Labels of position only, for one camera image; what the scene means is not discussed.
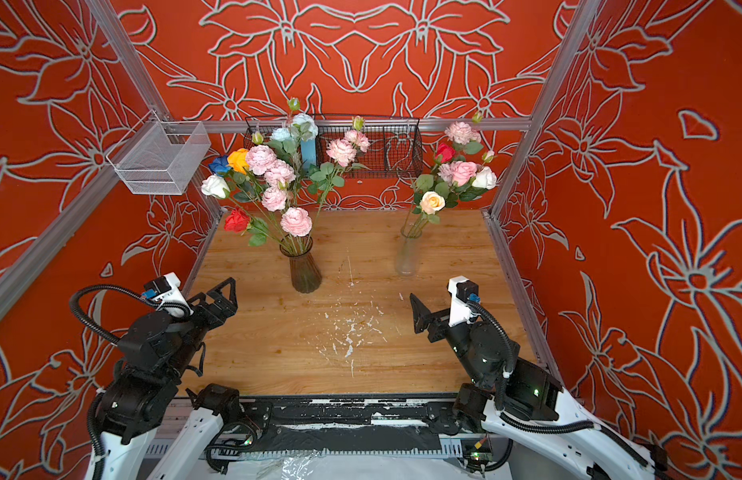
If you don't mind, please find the yellow rose stem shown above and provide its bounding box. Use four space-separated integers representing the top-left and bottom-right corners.
223 149 267 216

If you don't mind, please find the white rose bud stem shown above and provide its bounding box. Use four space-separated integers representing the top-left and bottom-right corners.
201 174 285 246

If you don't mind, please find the pale blue peony stem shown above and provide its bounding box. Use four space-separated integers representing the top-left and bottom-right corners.
267 97 319 175

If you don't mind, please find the blue card in basket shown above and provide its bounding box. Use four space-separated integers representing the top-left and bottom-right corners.
300 139 317 171

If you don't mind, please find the aluminium frame post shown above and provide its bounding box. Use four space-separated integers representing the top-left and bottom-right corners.
489 0 601 220
87 1 202 195

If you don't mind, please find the pink rose stem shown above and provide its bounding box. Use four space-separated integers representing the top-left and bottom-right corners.
438 161 479 194

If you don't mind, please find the pink peony stem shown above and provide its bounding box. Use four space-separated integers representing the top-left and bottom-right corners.
444 121 484 161
261 186 313 256
244 131 303 253
308 116 370 221

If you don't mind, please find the aluminium back crossbar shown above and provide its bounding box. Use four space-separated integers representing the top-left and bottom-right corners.
161 117 531 135

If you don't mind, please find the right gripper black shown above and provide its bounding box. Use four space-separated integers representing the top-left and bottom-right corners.
411 291 496 391

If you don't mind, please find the aluminium frame post left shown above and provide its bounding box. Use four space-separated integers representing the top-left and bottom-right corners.
87 1 202 195

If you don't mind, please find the clear acrylic wall box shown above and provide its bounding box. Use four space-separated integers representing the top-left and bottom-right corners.
105 111 211 195

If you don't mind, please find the brown glass vase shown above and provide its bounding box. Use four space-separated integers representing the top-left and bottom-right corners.
280 237 323 294

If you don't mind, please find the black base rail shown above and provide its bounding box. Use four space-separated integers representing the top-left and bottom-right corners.
211 393 511 465

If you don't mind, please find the clear ribbed glass vase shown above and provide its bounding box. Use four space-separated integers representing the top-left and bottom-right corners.
395 226 422 276

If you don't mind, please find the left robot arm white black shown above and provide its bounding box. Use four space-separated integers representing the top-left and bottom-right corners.
69 273 238 479

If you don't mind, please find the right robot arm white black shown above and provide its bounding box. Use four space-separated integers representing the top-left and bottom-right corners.
410 295 669 479

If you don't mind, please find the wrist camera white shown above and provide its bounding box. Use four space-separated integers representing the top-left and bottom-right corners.
142 272 192 319
447 276 480 327

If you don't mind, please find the aluminium frame post right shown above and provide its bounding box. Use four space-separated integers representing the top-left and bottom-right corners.
489 0 601 220

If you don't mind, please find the red rose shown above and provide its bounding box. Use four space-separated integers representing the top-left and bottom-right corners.
224 208 298 253

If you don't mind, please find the black wire basket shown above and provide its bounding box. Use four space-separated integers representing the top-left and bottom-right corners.
243 113 424 180

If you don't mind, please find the blue rose stem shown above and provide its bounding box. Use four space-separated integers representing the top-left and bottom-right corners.
209 156 232 177

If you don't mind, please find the red rose stem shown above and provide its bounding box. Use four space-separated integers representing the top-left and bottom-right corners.
432 144 456 196

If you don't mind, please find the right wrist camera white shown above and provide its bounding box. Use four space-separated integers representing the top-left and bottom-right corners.
447 276 480 327

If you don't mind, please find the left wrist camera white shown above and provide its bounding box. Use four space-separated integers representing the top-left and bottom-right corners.
142 272 192 319

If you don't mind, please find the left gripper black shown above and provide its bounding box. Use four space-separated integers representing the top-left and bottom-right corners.
168 275 240 378

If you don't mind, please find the peach rose stem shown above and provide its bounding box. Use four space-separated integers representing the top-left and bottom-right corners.
403 191 446 238

